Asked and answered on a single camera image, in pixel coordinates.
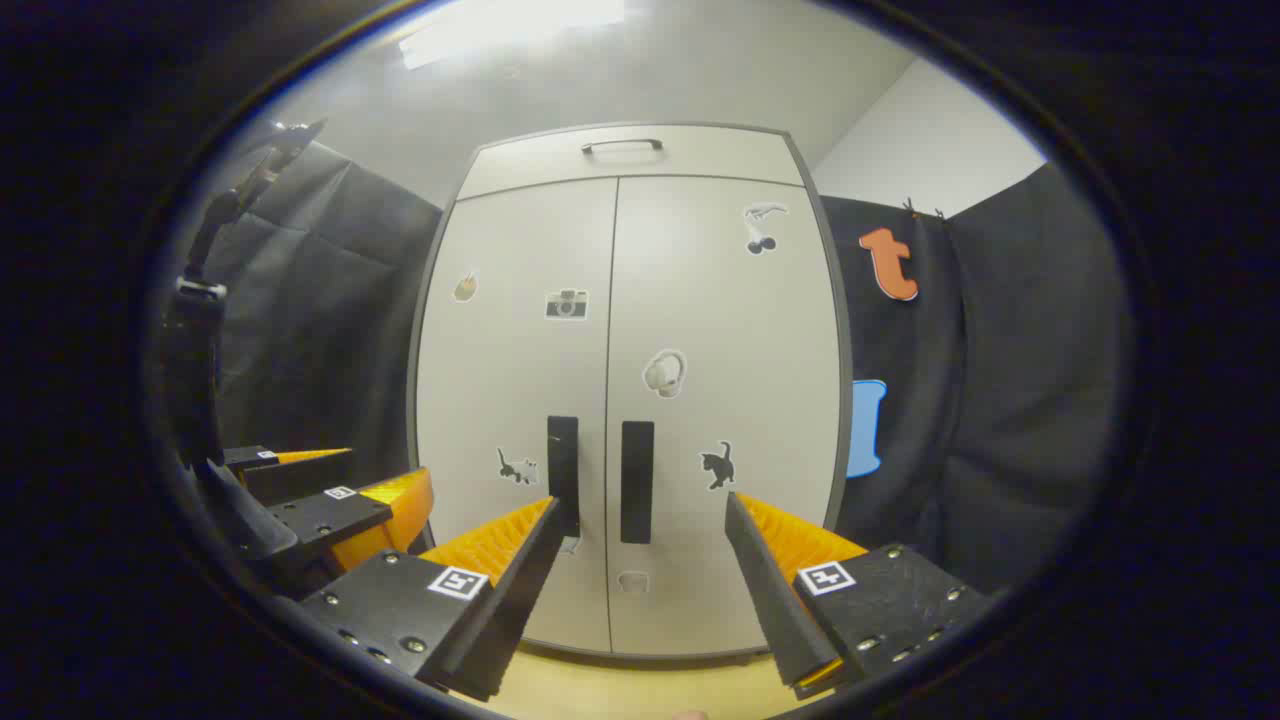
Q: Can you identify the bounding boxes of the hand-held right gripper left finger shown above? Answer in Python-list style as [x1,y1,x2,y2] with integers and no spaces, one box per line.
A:
[300,497,566,703]

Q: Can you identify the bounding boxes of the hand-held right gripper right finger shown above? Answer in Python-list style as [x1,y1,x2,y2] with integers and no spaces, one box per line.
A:
[725,490,991,701]

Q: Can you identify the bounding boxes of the black door handle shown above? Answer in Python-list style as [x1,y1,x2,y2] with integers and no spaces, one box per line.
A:
[547,416,581,538]
[620,421,655,545]

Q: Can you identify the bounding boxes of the white double-door shoe cabinet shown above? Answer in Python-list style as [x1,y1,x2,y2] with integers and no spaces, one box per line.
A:
[408,122,853,661]

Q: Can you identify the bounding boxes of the camera sticker white cabinet door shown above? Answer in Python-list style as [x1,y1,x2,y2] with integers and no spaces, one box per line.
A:
[415,178,619,651]

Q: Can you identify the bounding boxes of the headphone sticker white cabinet door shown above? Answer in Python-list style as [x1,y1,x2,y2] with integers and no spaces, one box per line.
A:
[605,175,843,658]

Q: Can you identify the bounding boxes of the white cabinet drawer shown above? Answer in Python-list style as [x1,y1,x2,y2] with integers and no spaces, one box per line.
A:
[458,126,807,201]

